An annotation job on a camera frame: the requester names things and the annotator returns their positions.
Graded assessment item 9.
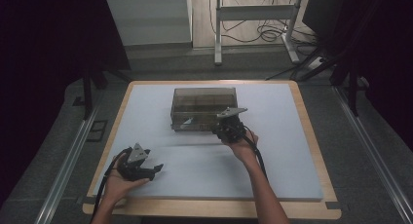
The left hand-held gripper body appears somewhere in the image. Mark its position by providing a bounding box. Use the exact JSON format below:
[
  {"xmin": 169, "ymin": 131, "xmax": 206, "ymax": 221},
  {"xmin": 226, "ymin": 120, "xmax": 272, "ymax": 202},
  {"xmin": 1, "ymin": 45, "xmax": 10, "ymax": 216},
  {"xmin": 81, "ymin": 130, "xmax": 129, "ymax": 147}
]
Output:
[{"xmin": 116, "ymin": 142, "xmax": 156, "ymax": 182}]

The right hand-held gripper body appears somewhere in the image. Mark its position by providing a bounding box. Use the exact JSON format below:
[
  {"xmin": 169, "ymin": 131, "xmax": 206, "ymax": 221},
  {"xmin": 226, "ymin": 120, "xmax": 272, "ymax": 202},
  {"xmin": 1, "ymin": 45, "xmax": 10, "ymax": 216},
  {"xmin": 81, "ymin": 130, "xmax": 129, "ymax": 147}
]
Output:
[{"xmin": 214, "ymin": 106, "xmax": 248, "ymax": 144}]

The smoky transparent drawer box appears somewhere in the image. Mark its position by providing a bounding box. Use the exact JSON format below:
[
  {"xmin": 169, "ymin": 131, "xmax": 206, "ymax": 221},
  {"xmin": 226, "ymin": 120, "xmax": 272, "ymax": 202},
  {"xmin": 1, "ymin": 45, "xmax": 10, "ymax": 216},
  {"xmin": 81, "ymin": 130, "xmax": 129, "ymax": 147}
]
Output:
[{"xmin": 169, "ymin": 87, "xmax": 240, "ymax": 132}]

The person's right hand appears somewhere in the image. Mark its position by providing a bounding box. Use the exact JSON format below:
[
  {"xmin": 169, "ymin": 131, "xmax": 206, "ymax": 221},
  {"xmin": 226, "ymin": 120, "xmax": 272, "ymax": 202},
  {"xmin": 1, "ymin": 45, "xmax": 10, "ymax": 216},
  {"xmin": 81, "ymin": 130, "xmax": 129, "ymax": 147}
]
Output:
[{"xmin": 223, "ymin": 130, "xmax": 260, "ymax": 164}]

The person's left hand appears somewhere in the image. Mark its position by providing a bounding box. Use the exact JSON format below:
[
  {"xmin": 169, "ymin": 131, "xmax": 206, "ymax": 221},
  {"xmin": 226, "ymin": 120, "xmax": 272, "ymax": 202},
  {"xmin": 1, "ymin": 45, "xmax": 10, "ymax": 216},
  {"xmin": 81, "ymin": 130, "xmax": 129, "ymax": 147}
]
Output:
[{"xmin": 102, "ymin": 152, "xmax": 151, "ymax": 205}]

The white foam mat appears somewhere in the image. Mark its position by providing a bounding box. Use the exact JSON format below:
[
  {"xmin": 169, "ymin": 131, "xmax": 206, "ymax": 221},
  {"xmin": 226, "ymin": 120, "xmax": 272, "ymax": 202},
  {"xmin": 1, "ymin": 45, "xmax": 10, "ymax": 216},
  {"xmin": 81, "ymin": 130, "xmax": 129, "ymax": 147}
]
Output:
[{"xmin": 92, "ymin": 83, "xmax": 324, "ymax": 203}]

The black metal stand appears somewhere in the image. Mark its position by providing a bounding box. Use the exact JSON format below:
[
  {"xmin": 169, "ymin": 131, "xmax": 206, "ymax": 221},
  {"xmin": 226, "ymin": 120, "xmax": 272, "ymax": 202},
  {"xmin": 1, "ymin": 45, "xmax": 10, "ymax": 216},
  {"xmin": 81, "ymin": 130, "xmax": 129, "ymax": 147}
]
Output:
[{"xmin": 81, "ymin": 63, "xmax": 131, "ymax": 121}]

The white power strip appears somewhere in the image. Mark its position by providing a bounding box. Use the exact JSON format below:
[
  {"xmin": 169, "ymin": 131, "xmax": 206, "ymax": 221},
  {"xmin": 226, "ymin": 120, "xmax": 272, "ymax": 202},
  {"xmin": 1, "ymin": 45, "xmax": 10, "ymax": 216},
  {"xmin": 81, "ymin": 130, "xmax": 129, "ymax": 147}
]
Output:
[{"xmin": 306, "ymin": 56, "xmax": 325, "ymax": 71}]

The white cabinet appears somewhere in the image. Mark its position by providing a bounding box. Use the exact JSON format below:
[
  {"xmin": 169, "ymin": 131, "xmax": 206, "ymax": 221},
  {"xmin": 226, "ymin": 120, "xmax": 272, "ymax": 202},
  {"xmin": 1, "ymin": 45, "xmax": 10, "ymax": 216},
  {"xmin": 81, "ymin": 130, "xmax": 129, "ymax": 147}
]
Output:
[{"xmin": 106, "ymin": 0, "xmax": 193, "ymax": 47}]

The black tripod stand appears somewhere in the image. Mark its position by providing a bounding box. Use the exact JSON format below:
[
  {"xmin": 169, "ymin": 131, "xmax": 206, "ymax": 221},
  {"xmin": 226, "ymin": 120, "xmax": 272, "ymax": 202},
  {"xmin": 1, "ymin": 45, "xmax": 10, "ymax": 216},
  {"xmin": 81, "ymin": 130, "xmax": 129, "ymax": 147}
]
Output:
[{"xmin": 264, "ymin": 43, "xmax": 362, "ymax": 118}]

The aluminium floor rail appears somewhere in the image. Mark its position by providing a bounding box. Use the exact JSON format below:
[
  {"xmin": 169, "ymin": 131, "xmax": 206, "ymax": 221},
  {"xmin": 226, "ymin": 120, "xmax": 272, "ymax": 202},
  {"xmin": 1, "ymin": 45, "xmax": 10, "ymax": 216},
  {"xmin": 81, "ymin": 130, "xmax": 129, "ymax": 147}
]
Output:
[
  {"xmin": 334, "ymin": 86, "xmax": 413, "ymax": 224},
  {"xmin": 33, "ymin": 106, "xmax": 100, "ymax": 224}
]

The tangle of black floor cables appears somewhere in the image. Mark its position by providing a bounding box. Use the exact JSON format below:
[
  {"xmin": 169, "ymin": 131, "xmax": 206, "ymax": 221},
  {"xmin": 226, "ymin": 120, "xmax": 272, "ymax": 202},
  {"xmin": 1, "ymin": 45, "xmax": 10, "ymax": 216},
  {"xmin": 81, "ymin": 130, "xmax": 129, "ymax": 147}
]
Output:
[{"xmin": 208, "ymin": 0, "xmax": 320, "ymax": 56}]

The white desk frame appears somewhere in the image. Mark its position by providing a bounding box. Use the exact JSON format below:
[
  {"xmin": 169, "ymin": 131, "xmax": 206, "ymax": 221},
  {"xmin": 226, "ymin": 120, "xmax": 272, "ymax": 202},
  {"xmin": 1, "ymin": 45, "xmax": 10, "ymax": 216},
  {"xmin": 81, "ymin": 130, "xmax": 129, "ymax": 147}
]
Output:
[{"xmin": 213, "ymin": 0, "xmax": 301, "ymax": 66}]

